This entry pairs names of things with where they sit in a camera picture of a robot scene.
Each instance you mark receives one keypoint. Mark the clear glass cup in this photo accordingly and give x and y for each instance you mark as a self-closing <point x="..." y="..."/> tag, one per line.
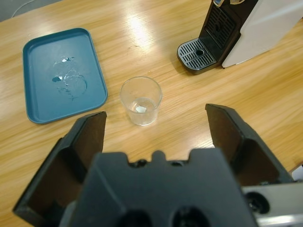
<point x="140" y="106"/>

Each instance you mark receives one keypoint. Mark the blue plastic tray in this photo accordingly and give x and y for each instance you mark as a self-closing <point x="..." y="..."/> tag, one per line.
<point x="61" y="75"/>

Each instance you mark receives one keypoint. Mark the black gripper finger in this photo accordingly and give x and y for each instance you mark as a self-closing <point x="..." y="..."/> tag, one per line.
<point x="59" y="170"/>
<point x="246" y="151"/>

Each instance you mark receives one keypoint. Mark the silver grate drip tray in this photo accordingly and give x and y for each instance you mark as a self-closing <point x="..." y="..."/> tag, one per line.
<point x="196" y="56"/>

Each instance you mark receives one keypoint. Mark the white coffee machine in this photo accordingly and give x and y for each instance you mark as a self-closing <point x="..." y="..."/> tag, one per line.
<point x="265" y="30"/>

